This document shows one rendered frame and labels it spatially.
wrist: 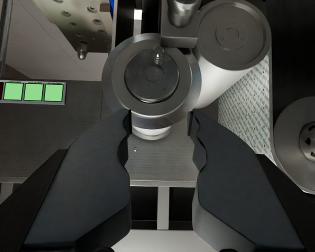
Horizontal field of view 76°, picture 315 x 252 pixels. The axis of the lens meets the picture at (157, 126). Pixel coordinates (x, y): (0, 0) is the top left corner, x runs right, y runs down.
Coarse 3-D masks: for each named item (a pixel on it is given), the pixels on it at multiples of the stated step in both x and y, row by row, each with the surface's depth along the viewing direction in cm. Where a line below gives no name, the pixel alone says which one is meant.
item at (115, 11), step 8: (120, 0) 34; (128, 0) 44; (120, 8) 35; (128, 8) 45; (120, 16) 35; (128, 16) 45; (120, 24) 35; (128, 24) 46; (112, 32) 31; (120, 32) 36; (128, 32) 46; (112, 40) 31; (120, 40) 36; (112, 48) 31
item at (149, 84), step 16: (128, 64) 28; (144, 64) 28; (160, 64) 28; (176, 64) 28; (128, 80) 27; (144, 80) 28; (160, 80) 28; (176, 80) 28; (144, 96) 27; (160, 96) 27
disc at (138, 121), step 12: (132, 36) 30; (144, 36) 30; (156, 36) 31; (120, 48) 30; (180, 48) 30; (108, 60) 30; (192, 60) 30; (108, 72) 30; (192, 72) 30; (108, 84) 29; (192, 84) 30; (108, 96) 29; (192, 96) 30; (120, 108) 29; (180, 108) 29; (192, 108) 29; (132, 120) 29; (144, 120) 29; (156, 120) 29; (168, 120) 29; (180, 120) 29
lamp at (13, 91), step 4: (8, 84) 61; (12, 84) 61; (16, 84) 61; (20, 84) 61; (8, 88) 61; (12, 88) 61; (16, 88) 61; (20, 88) 61; (8, 92) 61; (12, 92) 61; (16, 92) 61; (20, 92) 61; (4, 96) 61; (8, 96) 61; (12, 96) 61; (16, 96) 61; (20, 96) 61
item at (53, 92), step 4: (48, 84) 62; (48, 88) 61; (52, 88) 61; (56, 88) 61; (60, 88) 62; (48, 92) 61; (52, 92) 61; (56, 92) 61; (60, 92) 61; (48, 96) 61; (52, 96) 61; (56, 96) 61; (60, 96) 61; (52, 100) 61; (56, 100) 61; (60, 100) 61
